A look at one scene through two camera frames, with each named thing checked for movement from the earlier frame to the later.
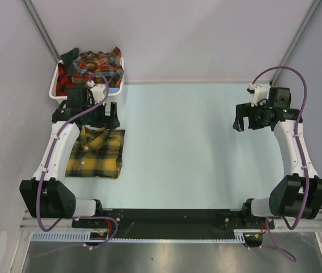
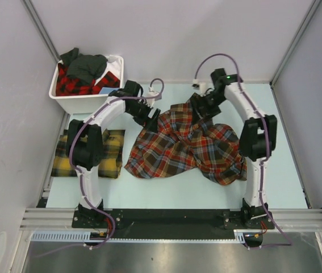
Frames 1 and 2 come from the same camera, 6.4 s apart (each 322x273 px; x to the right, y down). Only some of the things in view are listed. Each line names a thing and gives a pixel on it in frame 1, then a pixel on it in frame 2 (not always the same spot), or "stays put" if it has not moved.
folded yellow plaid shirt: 97,152 stays put
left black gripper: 104,121 -> 150,124
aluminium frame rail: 34,223 stays put
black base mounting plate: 172,220 stays put
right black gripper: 245,110 -> 199,101
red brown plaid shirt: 100,67 -> 178,142
